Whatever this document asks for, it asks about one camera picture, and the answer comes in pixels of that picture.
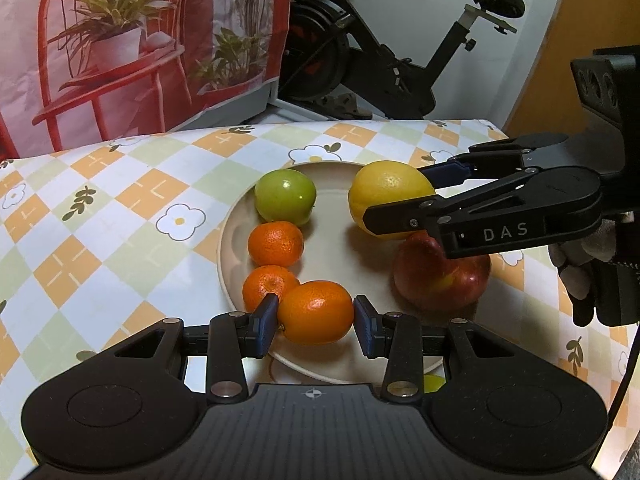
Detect wooden door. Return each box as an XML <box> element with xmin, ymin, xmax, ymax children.
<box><xmin>502</xmin><ymin>0</ymin><xmax>640</xmax><ymax>136</ymax></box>

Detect red apple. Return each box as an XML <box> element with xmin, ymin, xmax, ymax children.
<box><xmin>392</xmin><ymin>232</ymin><xmax>492</xmax><ymax>311</ymax></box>

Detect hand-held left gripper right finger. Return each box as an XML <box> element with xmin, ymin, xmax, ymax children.
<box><xmin>353</xmin><ymin>295</ymin><xmax>523</xmax><ymax>405</ymax></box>

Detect orange tangerine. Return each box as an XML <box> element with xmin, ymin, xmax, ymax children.
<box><xmin>242</xmin><ymin>265</ymin><xmax>301</xmax><ymax>313</ymax></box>
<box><xmin>276</xmin><ymin>280</ymin><xmax>356</xmax><ymax>346</ymax></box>
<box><xmin>247</xmin><ymin>221</ymin><xmax>305</xmax><ymax>267</ymax></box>

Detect checkered floral tablecloth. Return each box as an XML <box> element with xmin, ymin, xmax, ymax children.
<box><xmin>0</xmin><ymin>119</ymin><xmax>640</xmax><ymax>466</ymax></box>

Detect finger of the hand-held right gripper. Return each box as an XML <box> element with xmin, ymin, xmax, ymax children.
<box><xmin>417</xmin><ymin>132</ymin><xmax>584</xmax><ymax>190</ymax></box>
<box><xmin>362</xmin><ymin>168</ymin><xmax>552</xmax><ymax>237</ymax></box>

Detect black cable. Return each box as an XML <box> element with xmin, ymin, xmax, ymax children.
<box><xmin>606</xmin><ymin>327</ymin><xmax>632</xmax><ymax>413</ymax></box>

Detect printed red backdrop cloth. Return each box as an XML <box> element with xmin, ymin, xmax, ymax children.
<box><xmin>0</xmin><ymin>0</ymin><xmax>296</xmax><ymax>161</ymax></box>

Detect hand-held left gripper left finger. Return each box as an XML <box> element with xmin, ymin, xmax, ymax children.
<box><xmin>107</xmin><ymin>293</ymin><xmax>279</xmax><ymax>405</ymax></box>

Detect beige round plate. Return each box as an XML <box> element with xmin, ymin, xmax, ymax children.
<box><xmin>216</xmin><ymin>161</ymin><xmax>451</xmax><ymax>386</ymax></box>

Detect black exercise bike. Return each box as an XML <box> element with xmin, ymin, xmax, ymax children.
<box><xmin>277</xmin><ymin>0</ymin><xmax>527</xmax><ymax>121</ymax></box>

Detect yellow lemon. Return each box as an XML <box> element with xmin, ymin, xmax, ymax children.
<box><xmin>347</xmin><ymin>160</ymin><xmax>437</xmax><ymax>240</ymax></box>

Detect person's right hand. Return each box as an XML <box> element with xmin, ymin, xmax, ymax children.
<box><xmin>547</xmin><ymin>217</ymin><xmax>621</xmax><ymax>329</ymax></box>

